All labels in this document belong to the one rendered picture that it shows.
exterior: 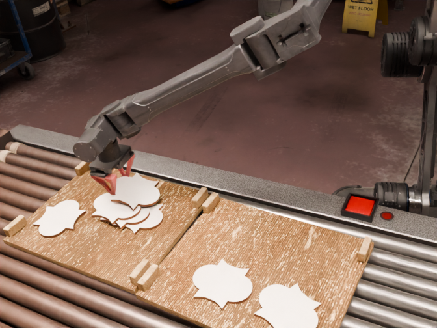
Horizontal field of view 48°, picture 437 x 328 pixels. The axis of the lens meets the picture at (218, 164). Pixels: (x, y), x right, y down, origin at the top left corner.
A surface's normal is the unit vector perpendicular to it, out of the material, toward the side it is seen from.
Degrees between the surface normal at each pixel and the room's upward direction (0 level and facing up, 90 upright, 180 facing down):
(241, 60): 90
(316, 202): 0
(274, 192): 0
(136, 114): 90
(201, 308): 0
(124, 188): 10
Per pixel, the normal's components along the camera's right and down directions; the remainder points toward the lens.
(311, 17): 0.74, -0.16
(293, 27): -0.10, 0.55
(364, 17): -0.57, 0.36
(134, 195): 0.05, -0.75
